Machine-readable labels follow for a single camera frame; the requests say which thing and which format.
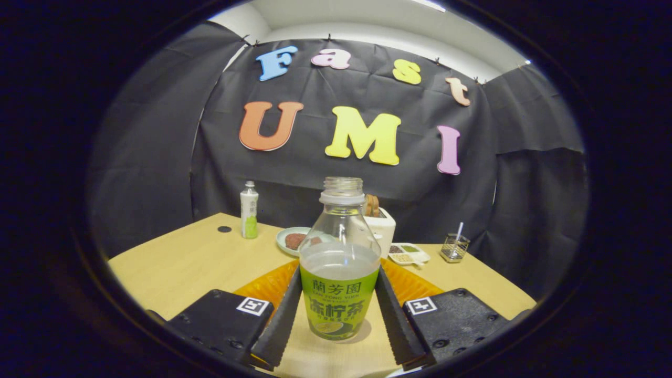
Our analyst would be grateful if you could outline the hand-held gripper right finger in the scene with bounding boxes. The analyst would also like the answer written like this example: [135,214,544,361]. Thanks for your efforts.
[375,258,510,371]

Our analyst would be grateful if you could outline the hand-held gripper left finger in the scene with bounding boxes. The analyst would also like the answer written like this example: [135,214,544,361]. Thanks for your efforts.
[167,260,303,371]

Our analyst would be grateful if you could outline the green label juice bottle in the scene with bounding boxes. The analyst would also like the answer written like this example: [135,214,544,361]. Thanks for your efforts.
[299,177,381,342]

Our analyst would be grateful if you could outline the slim white green bottle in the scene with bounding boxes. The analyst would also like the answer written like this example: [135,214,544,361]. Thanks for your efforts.
[240,181,259,240]

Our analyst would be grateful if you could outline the white divided tray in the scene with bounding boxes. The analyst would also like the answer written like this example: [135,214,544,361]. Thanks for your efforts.
[387,242,431,266]

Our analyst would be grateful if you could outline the pale green plate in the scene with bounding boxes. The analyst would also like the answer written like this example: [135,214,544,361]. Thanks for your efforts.
[276,226,316,257]

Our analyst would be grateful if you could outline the white toaster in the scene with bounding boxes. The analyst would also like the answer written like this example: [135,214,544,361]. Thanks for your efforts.
[362,207,397,259]

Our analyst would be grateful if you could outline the wooden table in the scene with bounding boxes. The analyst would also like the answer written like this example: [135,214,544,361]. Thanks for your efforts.
[108,212,537,378]

